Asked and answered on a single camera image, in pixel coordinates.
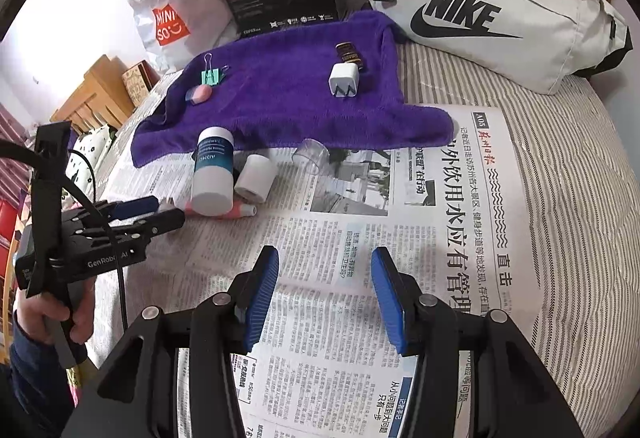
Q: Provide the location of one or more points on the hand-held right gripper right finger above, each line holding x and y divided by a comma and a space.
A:
392, 303

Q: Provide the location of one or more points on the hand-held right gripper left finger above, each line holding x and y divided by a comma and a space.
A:
260, 303

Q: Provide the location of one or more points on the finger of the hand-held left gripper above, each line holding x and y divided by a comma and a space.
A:
135, 208
160, 223

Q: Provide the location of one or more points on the white and blue bottle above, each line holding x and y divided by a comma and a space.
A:
212, 178

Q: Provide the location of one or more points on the pink flashlight earpick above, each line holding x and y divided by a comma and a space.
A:
240, 211

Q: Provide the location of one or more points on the white tape roll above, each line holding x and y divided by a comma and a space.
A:
255, 178

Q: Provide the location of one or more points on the pink and blue eraser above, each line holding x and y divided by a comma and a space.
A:
199, 93

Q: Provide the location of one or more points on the green binder clip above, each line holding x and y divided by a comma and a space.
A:
210, 77

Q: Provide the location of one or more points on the white charger plug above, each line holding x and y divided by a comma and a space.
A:
342, 77

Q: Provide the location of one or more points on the black and gold lighter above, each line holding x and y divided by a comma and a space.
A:
347, 51

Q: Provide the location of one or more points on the person's left forearm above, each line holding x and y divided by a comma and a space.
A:
35, 383

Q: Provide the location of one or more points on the person's left hand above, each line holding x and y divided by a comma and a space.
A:
32, 318

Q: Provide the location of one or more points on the white spotted pillow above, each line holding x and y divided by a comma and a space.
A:
95, 142

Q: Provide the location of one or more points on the newspaper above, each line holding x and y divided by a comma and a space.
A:
350, 228

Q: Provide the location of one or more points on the wooden furniture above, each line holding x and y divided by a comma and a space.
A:
100, 92

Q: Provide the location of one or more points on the patterned cardboard box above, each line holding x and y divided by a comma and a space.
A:
137, 82

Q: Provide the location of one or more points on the clear plastic cap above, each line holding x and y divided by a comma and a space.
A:
311, 155

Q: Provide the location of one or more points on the purple towel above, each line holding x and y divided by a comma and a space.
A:
280, 107

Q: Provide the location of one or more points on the striped bed sheet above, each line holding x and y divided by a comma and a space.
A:
565, 167

